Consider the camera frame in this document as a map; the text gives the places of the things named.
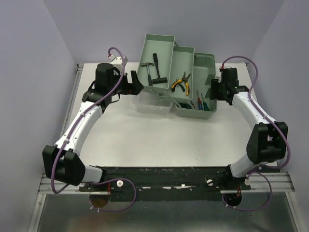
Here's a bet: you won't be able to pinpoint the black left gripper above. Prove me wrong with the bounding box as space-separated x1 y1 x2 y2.
108 70 144 96

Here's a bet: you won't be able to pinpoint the black T-handle wrench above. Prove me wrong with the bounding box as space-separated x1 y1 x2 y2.
153 53 168 84

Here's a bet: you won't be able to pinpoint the blue handled screwdriver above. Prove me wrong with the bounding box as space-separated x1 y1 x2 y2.
197 90 203 110

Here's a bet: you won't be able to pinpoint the yellow handled pliers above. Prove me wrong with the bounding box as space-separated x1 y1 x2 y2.
171 72 191 96

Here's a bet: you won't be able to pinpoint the green plastic tool box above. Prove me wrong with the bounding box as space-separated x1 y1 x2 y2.
134 34 217 119

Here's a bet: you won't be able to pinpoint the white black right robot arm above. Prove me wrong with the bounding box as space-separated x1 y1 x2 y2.
210 68 291 189

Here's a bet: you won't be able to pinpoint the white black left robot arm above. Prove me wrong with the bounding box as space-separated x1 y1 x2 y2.
42 62 143 191

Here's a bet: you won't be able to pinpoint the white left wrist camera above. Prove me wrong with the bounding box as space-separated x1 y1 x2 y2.
108 55 128 71

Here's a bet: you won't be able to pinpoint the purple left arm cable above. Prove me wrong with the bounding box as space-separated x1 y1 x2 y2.
50 47 138 213

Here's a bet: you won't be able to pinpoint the black mounting base rail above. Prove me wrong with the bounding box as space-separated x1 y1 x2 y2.
79 165 282 203

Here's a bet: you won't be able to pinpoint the aluminium extrusion frame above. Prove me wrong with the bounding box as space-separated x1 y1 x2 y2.
38 63 90 194

